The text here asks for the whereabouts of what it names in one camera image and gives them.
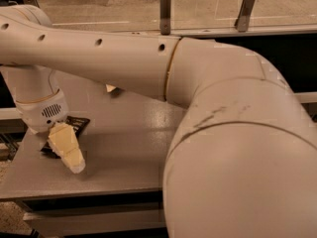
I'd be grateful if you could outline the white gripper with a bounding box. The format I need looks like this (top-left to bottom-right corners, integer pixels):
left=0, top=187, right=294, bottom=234
left=16, top=89, right=85, bottom=174

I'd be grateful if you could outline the black rxbar chocolate bar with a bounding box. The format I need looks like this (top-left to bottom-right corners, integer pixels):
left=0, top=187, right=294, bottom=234
left=41, top=116, right=90, bottom=159

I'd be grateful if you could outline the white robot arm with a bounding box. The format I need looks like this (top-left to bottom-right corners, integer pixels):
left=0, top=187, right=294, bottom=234
left=0, top=5, right=317, bottom=238

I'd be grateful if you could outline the brown white chip bag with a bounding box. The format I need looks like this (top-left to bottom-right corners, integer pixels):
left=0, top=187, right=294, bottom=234
left=106, top=84, right=117, bottom=93

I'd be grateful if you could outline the grey table drawer front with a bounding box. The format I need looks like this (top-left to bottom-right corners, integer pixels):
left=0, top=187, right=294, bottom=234
left=24, top=209, right=165, bottom=237

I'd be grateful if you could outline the left metal railing bracket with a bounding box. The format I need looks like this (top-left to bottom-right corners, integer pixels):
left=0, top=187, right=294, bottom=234
left=23, top=0, right=39, bottom=7

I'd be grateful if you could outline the right metal railing bracket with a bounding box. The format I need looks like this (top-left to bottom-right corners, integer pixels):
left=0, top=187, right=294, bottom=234
left=235, top=0, right=256, bottom=32

